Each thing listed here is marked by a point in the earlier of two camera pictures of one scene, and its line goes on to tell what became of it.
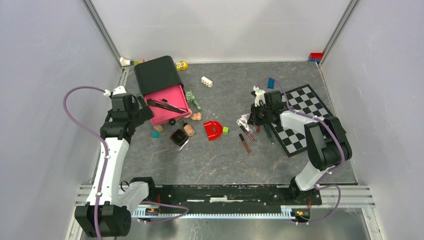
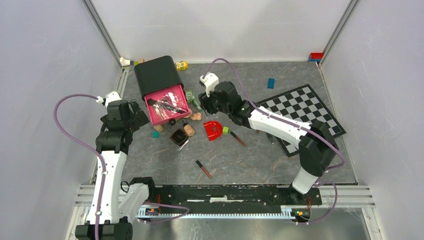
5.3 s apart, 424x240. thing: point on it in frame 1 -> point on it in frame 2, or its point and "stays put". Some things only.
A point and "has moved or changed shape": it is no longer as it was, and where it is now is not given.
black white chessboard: x=303 y=100 stays put
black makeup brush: x=152 y=102 stays put
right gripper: x=253 y=119 -> x=205 y=102
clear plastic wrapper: x=242 y=121 has moved or changed shape
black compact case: x=179 y=136 stays put
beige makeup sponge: x=196 y=116 stays put
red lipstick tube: x=248 y=133 -> x=238 y=139
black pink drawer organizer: x=162 y=87 stays put
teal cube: x=155 y=134 stays put
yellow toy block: x=182 y=65 stays put
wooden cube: x=158 y=127 stays put
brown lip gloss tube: x=245 y=145 -> x=204 y=169
